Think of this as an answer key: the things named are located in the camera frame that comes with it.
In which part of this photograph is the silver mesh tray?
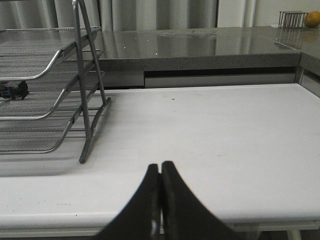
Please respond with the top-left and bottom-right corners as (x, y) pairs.
(0, 26), (103, 82)
(0, 48), (106, 121)
(0, 92), (101, 154)

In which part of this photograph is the small wire rack on counter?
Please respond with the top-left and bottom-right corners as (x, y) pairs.
(278, 10), (308, 29)

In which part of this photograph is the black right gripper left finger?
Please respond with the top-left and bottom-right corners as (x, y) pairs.
(93, 164), (161, 240)

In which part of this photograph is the grey stone counter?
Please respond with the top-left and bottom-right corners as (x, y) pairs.
(98, 26), (320, 95)

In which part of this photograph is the silver metal rack frame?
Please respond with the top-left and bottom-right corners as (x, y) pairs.
(61, 0), (111, 164)

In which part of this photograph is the red emergency stop button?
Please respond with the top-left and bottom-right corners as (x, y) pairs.
(0, 80), (29, 101)

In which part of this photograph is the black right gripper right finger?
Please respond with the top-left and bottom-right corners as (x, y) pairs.
(161, 161), (242, 240)

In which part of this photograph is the yellow fruit on counter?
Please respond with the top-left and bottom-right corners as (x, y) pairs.
(304, 11), (320, 28)

